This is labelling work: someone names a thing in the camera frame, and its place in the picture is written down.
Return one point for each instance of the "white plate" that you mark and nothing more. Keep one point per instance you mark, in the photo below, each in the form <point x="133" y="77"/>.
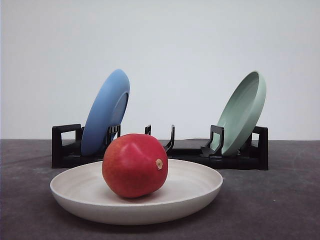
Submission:
<point x="82" y="192"/>

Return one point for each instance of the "blue plate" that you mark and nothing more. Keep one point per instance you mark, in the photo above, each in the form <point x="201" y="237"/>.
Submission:
<point x="106" y="109"/>

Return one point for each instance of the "green plate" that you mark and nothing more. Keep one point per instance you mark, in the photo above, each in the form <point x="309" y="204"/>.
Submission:
<point x="241" y="113"/>

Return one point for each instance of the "black plate rack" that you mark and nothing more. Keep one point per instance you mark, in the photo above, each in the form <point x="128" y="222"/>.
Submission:
<point x="68" y="149"/>

